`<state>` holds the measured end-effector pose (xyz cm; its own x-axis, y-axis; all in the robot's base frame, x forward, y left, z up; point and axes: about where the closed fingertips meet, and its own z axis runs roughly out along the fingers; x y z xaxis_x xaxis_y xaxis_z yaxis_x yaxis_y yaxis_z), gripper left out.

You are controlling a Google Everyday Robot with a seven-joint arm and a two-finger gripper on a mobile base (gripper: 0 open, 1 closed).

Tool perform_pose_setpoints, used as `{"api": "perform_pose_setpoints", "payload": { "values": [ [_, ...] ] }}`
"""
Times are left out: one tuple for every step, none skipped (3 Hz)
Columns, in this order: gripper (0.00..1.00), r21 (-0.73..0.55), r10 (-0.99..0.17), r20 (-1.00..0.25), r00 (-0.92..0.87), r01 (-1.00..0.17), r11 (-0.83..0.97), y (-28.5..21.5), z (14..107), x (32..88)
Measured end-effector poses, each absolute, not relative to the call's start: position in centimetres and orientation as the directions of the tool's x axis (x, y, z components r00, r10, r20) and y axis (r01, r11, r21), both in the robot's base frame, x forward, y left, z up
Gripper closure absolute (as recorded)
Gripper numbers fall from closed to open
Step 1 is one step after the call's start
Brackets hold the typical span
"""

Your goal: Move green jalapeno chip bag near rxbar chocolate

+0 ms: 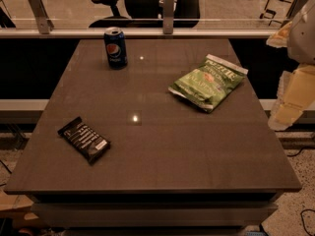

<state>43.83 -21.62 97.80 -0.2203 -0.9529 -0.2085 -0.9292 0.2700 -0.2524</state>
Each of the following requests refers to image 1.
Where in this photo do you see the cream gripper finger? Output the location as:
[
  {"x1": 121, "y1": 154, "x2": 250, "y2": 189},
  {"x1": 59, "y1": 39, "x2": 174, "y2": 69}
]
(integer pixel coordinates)
[
  {"x1": 266, "y1": 22, "x2": 291, "y2": 48},
  {"x1": 268, "y1": 64, "x2": 315, "y2": 131}
]

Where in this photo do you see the green jalapeno chip bag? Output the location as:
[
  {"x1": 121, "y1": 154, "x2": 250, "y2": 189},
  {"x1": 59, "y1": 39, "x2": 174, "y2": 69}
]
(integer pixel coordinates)
[{"x1": 168, "y1": 54, "x2": 248, "y2": 113}]

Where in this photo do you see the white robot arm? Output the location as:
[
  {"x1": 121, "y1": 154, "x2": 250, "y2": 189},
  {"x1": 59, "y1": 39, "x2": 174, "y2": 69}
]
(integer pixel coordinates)
[{"x1": 267, "y1": 0, "x2": 315, "y2": 131}]

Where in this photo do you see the black rxbar chocolate bar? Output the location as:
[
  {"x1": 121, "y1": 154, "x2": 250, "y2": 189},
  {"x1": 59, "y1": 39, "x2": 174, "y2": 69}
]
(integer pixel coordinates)
[{"x1": 58, "y1": 117, "x2": 110, "y2": 165}]

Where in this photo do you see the black office chair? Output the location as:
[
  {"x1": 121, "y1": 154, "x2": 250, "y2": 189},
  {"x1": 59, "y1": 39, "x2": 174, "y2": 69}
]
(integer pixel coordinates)
[{"x1": 90, "y1": 0, "x2": 200, "y2": 29}]

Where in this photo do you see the blue pepsi can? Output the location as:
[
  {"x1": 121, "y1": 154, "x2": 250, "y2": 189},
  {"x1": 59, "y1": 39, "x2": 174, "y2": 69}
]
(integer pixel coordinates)
[{"x1": 103, "y1": 27, "x2": 128, "y2": 70}]

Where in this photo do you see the grey table base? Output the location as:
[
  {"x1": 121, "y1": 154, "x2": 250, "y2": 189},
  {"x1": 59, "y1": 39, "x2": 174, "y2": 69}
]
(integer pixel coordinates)
[{"x1": 31, "y1": 201, "x2": 278, "y2": 235}]

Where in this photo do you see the wooden stool frame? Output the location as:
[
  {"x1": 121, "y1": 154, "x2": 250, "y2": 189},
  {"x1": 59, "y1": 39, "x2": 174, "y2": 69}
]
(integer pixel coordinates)
[{"x1": 260, "y1": 0, "x2": 294, "y2": 26}]

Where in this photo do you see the right metal rail bracket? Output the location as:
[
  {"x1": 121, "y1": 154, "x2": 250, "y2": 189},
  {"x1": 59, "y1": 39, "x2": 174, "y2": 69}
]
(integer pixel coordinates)
[{"x1": 283, "y1": 0, "x2": 308, "y2": 25}]

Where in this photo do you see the metal rail bracket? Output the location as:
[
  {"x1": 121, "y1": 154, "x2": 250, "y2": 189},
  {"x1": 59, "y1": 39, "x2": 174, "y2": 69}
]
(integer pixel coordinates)
[
  {"x1": 163, "y1": 0, "x2": 174, "y2": 34},
  {"x1": 283, "y1": 0, "x2": 308, "y2": 25},
  {"x1": 28, "y1": 0, "x2": 54, "y2": 34}
]

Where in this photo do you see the middle metal rail bracket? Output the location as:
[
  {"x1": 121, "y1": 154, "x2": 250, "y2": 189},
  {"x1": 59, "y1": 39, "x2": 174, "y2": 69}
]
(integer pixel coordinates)
[{"x1": 163, "y1": 0, "x2": 174, "y2": 34}]

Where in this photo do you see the black floor cable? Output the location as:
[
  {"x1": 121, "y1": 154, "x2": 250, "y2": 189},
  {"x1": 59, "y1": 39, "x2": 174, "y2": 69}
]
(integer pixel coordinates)
[{"x1": 285, "y1": 146, "x2": 315, "y2": 236}]

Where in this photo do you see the left metal rail bracket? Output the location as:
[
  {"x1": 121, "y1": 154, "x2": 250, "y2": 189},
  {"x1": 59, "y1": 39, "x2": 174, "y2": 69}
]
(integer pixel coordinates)
[{"x1": 28, "y1": 0, "x2": 54, "y2": 34}]

